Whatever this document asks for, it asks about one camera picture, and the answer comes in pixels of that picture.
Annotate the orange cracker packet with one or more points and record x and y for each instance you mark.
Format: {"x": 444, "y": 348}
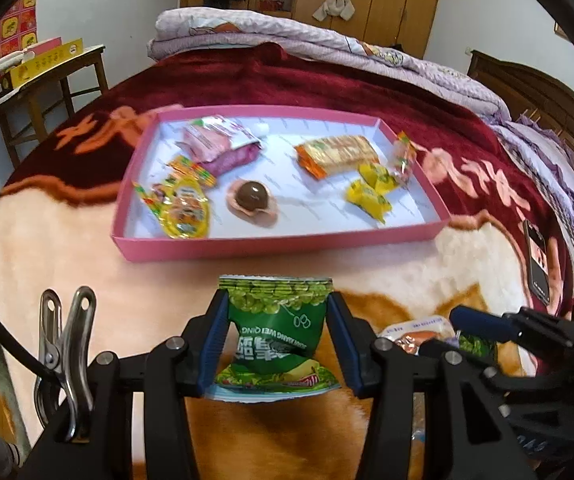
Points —
{"x": 337, "y": 152}

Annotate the folded lilac quilt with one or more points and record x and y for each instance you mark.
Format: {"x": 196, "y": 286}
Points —
{"x": 267, "y": 30}

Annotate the wooden side table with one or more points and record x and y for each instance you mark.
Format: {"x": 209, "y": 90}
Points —
{"x": 64, "y": 80}

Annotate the chocolate ball packet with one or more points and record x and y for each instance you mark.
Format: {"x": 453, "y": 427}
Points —
{"x": 253, "y": 195}

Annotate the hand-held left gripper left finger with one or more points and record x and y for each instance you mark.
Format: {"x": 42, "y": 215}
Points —
{"x": 214, "y": 350}

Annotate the maroon and cream blanket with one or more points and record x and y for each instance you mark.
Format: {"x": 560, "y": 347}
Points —
{"x": 67, "y": 260}

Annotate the small green snack packet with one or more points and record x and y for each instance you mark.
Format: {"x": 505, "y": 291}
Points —
{"x": 477, "y": 346}

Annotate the beige hanging cloth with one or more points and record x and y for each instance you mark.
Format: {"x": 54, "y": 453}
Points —
{"x": 334, "y": 5}

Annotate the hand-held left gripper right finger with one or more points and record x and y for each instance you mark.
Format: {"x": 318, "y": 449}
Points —
{"x": 344, "y": 345}

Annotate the white paper roll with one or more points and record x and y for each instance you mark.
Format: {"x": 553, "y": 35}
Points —
{"x": 9, "y": 60}

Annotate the yellow jelly cup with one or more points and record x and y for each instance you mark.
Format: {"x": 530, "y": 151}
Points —
{"x": 184, "y": 212}

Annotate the metal spring clip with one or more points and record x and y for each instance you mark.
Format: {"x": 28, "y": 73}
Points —
{"x": 49, "y": 340}

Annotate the pink cardboard box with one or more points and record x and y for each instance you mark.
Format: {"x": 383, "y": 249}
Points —
{"x": 267, "y": 245}

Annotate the clear blue-edged snack packet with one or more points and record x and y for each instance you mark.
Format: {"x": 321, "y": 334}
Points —
{"x": 417, "y": 332}

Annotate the pink box lid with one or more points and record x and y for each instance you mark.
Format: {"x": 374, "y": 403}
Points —
{"x": 47, "y": 46}

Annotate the colourful skewer gummy packet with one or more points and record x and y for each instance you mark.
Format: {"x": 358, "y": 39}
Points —
{"x": 403, "y": 160}

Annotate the dark wooden headboard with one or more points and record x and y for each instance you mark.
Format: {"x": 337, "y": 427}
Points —
{"x": 527, "y": 85}

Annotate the yellow cardboard box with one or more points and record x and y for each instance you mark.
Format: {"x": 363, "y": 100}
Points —
{"x": 47, "y": 62}

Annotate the burger gummy packet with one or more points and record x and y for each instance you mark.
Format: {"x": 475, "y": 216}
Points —
{"x": 192, "y": 170}

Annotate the green pea snack packet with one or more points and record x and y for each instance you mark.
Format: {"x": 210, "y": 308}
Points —
{"x": 272, "y": 330}

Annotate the pink snack packet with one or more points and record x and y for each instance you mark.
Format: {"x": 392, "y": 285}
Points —
{"x": 212, "y": 142}

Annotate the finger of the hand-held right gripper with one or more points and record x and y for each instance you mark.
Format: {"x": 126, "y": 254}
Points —
{"x": 477, "y": 322}
{"x": 439, "y": 346}

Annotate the lilac frilled pillow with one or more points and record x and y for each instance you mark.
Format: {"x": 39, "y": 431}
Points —
{"x": 557, "y": 160}

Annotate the black smartphone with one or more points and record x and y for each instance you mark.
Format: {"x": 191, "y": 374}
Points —
{"x": 537, "y": 260}

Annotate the yellow candy packet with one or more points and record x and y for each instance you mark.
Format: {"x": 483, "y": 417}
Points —
{"x": 379, "y": 176}
{"x": 369, "y": 200}

